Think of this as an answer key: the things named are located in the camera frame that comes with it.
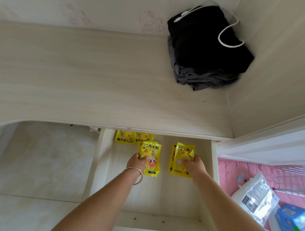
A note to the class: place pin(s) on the person's right hand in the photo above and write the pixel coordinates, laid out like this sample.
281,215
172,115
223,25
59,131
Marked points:
196,167

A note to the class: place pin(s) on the person's left hand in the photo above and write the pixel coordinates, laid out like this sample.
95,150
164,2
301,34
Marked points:
135,163

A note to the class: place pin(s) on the person's right thumb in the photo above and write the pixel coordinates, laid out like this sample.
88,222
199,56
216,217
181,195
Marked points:
186,162

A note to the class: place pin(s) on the person's left thumb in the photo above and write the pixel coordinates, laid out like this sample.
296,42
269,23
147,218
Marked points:
143,160

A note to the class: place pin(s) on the yellow flower-print packet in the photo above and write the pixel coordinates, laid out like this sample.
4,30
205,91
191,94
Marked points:
172,159
182,152

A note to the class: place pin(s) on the yellow cartoon-print packet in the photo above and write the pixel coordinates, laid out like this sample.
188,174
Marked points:
144,136
152,152
153,175
125,138

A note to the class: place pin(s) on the person's left forearm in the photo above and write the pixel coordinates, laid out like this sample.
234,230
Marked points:
102,202

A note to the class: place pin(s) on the person's right forearm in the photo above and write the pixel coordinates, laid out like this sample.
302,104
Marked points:
221,204

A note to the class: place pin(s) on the silver bangle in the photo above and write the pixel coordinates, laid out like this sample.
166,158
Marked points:
140,173

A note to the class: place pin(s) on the white wooden drawer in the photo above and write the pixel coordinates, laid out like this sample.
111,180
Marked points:
164,192

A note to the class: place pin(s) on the pink quilted bedding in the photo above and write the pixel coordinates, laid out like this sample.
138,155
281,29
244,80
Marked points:
226,173

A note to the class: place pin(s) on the white printed plastic bag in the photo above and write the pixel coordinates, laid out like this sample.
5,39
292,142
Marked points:
256,197

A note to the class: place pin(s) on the grey folded garment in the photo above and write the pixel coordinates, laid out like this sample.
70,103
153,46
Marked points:
202,82

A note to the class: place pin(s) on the blue box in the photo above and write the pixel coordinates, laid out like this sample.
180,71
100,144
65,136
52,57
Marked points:
290,217

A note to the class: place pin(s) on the black folded garment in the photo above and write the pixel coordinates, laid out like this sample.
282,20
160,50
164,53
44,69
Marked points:
205,40

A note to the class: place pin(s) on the pink cartoon cat sticker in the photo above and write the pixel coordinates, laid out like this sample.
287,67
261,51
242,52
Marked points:
151,21

